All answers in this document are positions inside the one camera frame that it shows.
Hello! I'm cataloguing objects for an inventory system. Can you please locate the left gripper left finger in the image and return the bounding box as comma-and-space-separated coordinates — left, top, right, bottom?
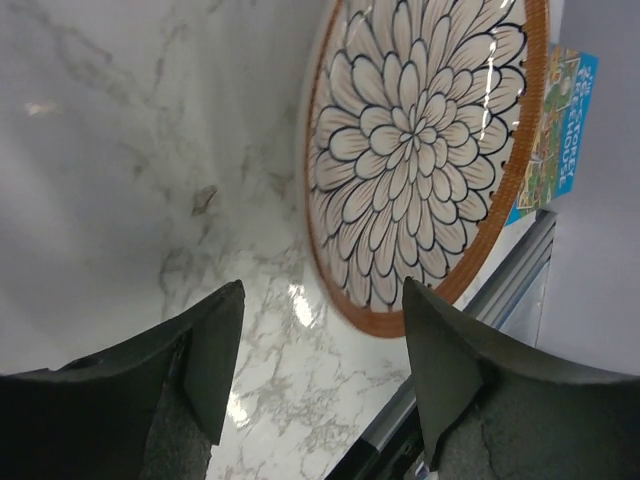
1, 280, 245, 479

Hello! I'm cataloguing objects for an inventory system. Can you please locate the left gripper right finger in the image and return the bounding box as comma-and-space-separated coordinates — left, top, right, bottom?
403, 279, 639, 479

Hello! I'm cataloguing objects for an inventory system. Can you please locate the brown rim petal plate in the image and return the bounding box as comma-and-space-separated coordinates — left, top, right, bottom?
297, 1, 549, 338

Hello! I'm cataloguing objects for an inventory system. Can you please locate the blue treehouse book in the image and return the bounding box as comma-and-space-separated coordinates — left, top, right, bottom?
506, 44, 599, 225

